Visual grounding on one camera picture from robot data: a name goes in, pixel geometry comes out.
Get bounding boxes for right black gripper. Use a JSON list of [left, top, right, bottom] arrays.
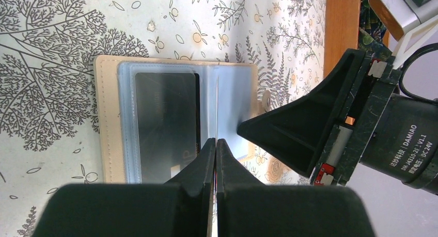
[[237, 49, 437, 194]]

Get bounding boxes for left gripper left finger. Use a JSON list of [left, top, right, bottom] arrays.
[[167, 138, 216, 236]]

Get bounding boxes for black card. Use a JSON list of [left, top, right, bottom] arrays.
[[207, 76, 220, 236], [135, 73, 199, 183]]

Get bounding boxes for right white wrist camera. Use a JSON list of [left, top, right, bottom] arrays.
[[368, 0, 437, 69]]

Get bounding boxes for beige blue card holder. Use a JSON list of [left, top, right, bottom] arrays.
[[93, 55, 263, 184]]

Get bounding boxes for dark floral rolled sock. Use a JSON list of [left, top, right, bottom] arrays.
[[358, 0, 392, 61]]

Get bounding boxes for orange compartment tray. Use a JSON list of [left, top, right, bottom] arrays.
[[323, 0, 389, 77]]

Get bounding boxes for floral patterned table mat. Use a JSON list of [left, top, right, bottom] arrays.
[[1, 0, 326, 236]]

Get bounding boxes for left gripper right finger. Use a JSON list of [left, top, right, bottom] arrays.
[[216, 139, 263, 236]]

